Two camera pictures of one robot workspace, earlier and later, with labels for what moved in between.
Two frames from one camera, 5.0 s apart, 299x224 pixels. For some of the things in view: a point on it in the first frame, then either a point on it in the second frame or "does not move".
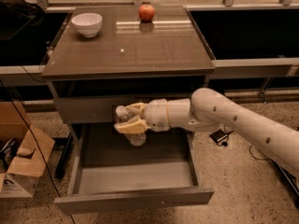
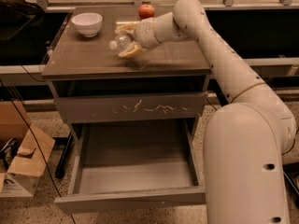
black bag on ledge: x=20 y=21 does not move
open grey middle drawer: x=108 y=175 does not move
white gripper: x=156 y=115 → x=146 y=33
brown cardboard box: x=34 y=149 does not move
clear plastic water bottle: x=135 y=138 → x=121 y=43
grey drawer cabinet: x=106 y=57 does not move
